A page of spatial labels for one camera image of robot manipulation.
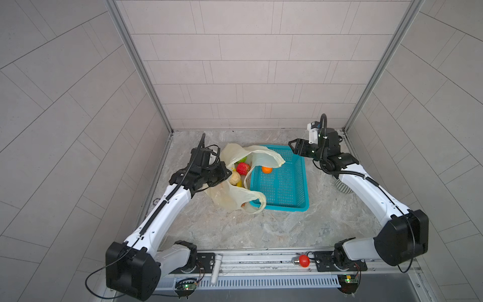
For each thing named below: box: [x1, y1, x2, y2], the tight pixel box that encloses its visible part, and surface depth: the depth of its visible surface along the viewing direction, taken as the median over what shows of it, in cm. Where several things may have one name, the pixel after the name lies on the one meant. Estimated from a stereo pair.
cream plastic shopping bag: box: [204, 142, 286, 215], surface depth 77 cm
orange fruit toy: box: [261, 166, 273, 174], surface depth 98 cm
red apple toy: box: [235, 162, 250, 176], surface depth 95 cm
